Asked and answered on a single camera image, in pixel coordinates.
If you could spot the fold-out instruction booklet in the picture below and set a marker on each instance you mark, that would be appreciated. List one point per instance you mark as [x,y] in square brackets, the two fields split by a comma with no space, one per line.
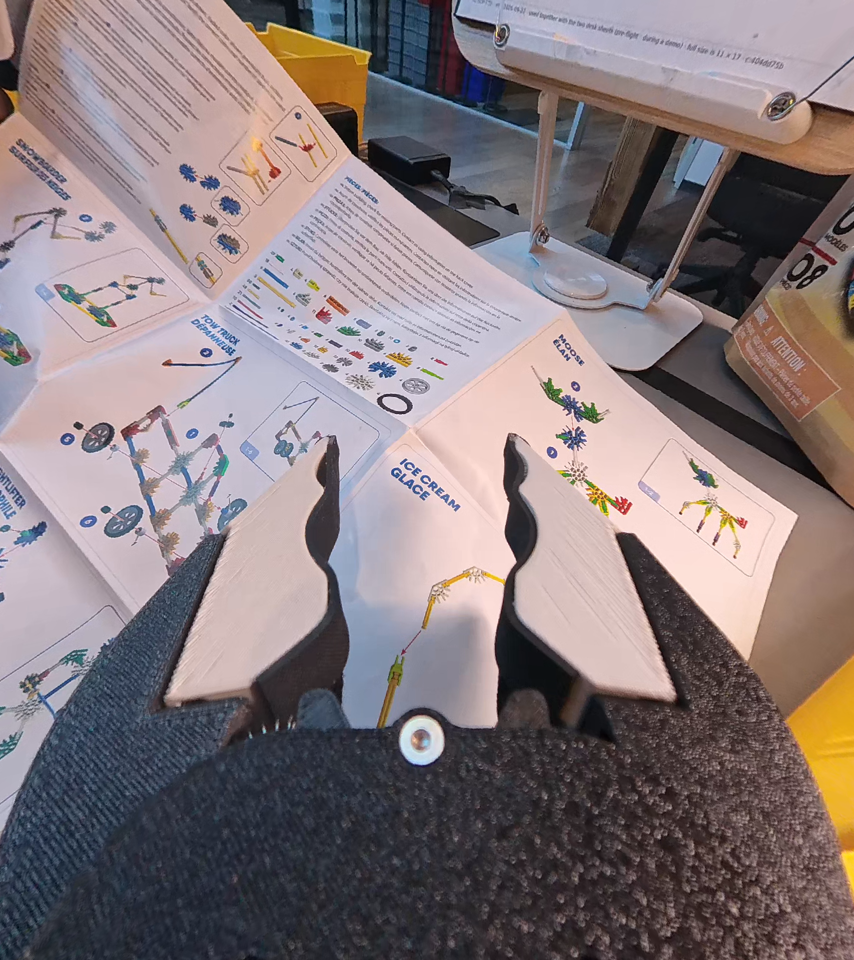
[427,540]

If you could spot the black office chair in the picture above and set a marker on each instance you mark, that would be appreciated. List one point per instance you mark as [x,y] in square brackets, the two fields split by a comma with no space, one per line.
[764,225]

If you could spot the red and tan toy box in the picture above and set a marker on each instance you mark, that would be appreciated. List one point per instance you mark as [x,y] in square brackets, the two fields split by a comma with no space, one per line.
[809,390]

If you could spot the black block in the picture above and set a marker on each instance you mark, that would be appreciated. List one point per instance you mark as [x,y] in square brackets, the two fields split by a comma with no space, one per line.
[339,131]

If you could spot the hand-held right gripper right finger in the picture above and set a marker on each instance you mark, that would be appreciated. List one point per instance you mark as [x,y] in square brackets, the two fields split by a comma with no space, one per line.
[592,600]

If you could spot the white printed task sheet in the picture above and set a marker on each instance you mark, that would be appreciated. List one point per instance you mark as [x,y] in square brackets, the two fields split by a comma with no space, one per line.
[659,37]

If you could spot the black power adapter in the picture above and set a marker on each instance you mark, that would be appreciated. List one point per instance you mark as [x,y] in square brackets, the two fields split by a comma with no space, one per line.
[408,159]

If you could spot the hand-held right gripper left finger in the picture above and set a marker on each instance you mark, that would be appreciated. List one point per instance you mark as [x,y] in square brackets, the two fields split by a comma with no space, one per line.
[247,600]

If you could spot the wooden pillar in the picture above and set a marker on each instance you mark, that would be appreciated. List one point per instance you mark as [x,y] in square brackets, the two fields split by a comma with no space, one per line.
[629,180]

